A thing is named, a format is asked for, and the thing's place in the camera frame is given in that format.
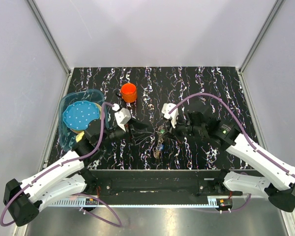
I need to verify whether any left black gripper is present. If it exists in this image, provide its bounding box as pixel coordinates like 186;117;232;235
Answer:
97;118;153;148

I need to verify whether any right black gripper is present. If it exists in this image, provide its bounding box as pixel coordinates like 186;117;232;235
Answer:
162;113;206;144

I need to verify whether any large ring of keyrings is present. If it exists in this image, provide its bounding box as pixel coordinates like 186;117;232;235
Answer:
152;124;168;159

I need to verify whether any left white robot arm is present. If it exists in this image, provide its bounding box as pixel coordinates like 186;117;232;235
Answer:
3;118;153;227

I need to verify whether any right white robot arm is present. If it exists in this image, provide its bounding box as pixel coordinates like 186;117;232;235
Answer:
162;110;295;212

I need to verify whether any orange plastic cup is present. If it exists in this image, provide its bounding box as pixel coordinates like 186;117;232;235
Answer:
116;83;137;103

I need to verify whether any blue dotted plate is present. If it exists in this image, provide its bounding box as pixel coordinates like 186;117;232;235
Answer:
62;101;100;131

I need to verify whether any clear blue plastic bin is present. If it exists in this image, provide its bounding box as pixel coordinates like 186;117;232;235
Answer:
58;89;105;151

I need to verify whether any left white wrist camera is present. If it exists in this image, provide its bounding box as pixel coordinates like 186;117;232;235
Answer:
112;103;131;132

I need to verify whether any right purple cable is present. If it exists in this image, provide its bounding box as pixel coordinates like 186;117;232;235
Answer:
169;92;295;213

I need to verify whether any purple cable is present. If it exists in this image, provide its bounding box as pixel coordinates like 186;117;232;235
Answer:
0;102;122;227
169;92;295;213

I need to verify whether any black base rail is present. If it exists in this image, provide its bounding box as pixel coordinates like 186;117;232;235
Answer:
68;169;244;197

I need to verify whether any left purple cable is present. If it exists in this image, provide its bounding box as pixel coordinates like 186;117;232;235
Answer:
0;102;122;227

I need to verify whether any right aluminium frame post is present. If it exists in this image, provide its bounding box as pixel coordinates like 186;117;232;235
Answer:
238;0;285;74

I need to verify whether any aluminium frame post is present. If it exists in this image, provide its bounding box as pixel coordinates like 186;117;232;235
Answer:
25;0;71;76
238;0;285;74

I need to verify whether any left aluminium frame post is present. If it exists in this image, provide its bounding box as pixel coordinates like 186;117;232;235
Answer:
25;0;71;76

